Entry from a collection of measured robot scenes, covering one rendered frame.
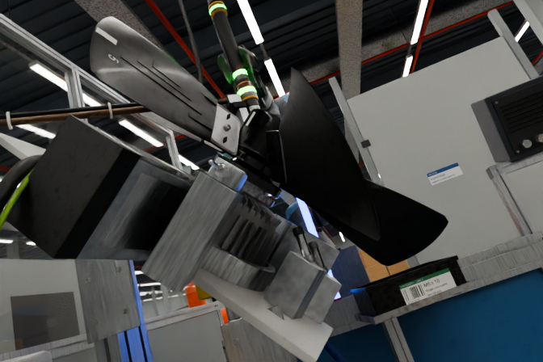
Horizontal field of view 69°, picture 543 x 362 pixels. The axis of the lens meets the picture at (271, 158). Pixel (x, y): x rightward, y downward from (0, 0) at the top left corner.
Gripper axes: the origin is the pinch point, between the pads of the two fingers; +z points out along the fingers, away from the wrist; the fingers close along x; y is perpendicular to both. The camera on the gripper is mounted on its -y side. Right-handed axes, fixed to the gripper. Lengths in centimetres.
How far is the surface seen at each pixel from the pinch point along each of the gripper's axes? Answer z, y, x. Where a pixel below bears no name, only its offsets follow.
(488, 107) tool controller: -33, 27, -57
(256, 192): 11.5, 37.2, 2.1
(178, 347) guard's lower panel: -80, 60, 70
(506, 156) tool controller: -38, 40, -57
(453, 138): -182, -1, -92
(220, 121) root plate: 15.1, 23.4, 3.5
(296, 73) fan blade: 38, 33, -12
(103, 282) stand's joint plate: 16, 43, 31
